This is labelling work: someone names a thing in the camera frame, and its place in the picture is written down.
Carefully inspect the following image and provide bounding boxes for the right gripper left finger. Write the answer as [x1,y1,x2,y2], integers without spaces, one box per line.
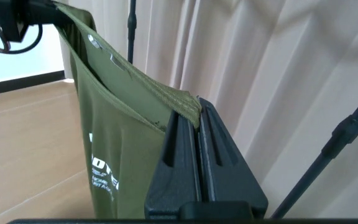
[144,110,200,219]

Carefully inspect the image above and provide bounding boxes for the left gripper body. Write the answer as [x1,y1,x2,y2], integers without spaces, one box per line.
[0,0,30,43]

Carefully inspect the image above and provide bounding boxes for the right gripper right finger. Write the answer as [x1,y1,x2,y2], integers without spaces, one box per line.
[197,96,269,219]

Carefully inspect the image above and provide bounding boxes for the green printed t-shirt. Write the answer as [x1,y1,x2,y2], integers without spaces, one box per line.
[52,1,203,220]

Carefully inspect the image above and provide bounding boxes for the black clothes rack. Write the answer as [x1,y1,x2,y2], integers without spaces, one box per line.
[126,0,358,220]

